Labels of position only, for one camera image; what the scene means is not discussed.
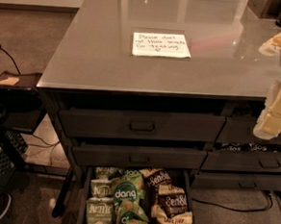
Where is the dark bottom right drawer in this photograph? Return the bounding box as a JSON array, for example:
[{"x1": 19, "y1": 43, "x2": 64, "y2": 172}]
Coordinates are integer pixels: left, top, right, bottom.
[{"x1": 192, "y1": 172, "x2": 281, "y2": 191}]

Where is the open bottom left drawer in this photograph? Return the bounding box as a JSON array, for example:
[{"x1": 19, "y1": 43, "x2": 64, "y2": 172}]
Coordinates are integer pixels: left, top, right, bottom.
[{"x1": 76, "y1": 167, "x2": 192, "y2": 224}]

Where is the brown sea salt chip bag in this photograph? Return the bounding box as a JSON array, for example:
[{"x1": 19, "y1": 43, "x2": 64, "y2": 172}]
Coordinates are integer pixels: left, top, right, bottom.
[
  {"x1": 158, "y1": 185, "x2": 188, "y2": 217},
  {"x1": 151, "y1": 205, "x2": 193, "y2": 224},
  {"x1": 140, "y1": 168, "x2": 172, "y2": 194}
]

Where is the white handwritten paper note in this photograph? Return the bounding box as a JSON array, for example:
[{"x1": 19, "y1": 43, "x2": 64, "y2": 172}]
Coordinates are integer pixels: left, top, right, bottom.
[{"x1": 132, "y1": 33, "x2": 191, "y2": 59}]

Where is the green kettle chip bag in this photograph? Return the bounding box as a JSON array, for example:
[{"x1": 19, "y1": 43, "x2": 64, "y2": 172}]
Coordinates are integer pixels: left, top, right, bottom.
[
  {"x1": 86, "y1": 197, "x2": 114, "y2": 224},
  {"x1": 94, "y1": 166, "x2": 118, "y2": 180},
  {"x1": 90, "y1": 179, "x2": 113, "y2": 198}
]

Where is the yellow sticky note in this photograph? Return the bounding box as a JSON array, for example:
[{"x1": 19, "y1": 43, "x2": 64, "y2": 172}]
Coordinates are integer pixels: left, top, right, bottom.
[{"x1": 0, "y1": 77, "x2": 19, "y2": 86}]

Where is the dark middle right drawer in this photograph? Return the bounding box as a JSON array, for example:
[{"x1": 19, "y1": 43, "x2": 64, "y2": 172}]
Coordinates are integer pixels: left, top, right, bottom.
[{"x1": 201, "y1": 150, "x2": 281, "y2": 173}]

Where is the dark top right drawer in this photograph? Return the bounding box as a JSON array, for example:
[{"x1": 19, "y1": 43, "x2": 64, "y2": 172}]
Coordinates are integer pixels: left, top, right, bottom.
[{"x1": 217, "y1": 116, "x2": 281, "y2": 145}]

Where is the dark middle left drawer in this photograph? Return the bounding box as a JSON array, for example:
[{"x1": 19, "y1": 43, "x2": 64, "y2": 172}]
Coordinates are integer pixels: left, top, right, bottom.
[{"x1": 72, "y1": 144, "x2": 206, "y2": 169}]

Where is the black side tray table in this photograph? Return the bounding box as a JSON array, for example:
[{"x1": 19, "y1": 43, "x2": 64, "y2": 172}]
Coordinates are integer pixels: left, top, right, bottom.
[{"x1": 0, "y1": 71, "x2": 46, "y2": 135}]

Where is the dark drawer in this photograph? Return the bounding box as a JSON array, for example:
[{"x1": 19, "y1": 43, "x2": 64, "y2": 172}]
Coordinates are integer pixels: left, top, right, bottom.
[
  {"x1": 192, "y1": 172, "x2": 281, "y2": 191},
  {"x1": 201, "y1": 150, "x2": 281, "y2": 173},
  {"x1": 59, "y1": 109, "x2": 225, "y2": 142},
  {"x1": 217, "y1": 116, "x2": 281, "y2": 145},
  {"x1": 72, "y1": 144, "x2": 206, "y2": 169}
]

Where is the dark top left drawer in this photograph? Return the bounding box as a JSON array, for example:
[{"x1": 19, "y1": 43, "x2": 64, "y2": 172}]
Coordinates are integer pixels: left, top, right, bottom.
[{"x1": 59, "y1": 109, "x2": 225, "y2": 142}]

